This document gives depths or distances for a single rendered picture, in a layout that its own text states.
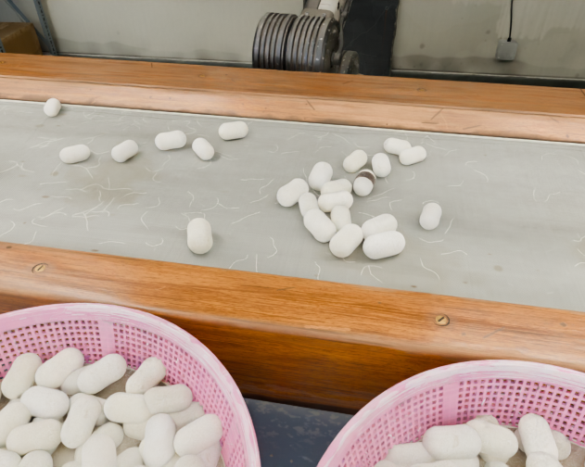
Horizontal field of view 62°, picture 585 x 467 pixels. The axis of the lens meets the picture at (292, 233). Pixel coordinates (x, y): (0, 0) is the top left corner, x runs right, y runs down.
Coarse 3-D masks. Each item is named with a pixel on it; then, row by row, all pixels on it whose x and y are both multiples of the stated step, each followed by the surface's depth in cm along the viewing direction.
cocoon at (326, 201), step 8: (328, 192) 46; (336, 192) 46; (344, 192) 46; (320, 200) 46; (328, 200) 46; (336, 200) 46; (344, 200) 46; (352, 200) 47; (320, 208) 46; (328, 208) 46
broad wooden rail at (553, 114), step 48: (0, 96) 68; (48, 96) 67; (96, 96) 66; (144, 96) 65; (192, 96) 64; (240, 96) 63; (288, 96) 63; (336, 96) 62; (384, 96) 62; (432, 96) 62; (480, 96) 62; (528, 96) 62; (576, 96) 62
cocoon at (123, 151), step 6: (120, 144) 54; (126, 144) 54; (132, 144) 54; (114, 150) 53; (120, 150) 53; (126, 150) 54; (132, 150) 54; (114, 156) 53; (120, 156) 53; (126, 156) 54; (132, 156) 55
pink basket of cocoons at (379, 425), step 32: (416, 384) 29; (448, 384) 30; (480, 384) 30; (512, 384) 30; (576, 384) 29; (384, 416) 29; (416, 416) 30; (448, 416) 31; (544, 416) 31; (576, 416) 30; (352, 448) 27; (384, 448) 29
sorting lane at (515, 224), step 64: (0, 128) 61; (64, 128) 61; (128, 128) 61; (192, 128) 61; (256, 128) 61; (320, 128) 61; (0, 192) 50; (64, 192) 50; (128, 192) 50; (192, 192) 50; (256, 192) 50; (320, 192) 50; (384, 192) 50; (448, 192) 50; (512, 192) 50; (576, 192) 50; (128, 256) 42; (192, 256) 42; (256, 256) 42; (320, 256) 42; (448, 256) 42; (512, 256) 42; (576, 256) 42
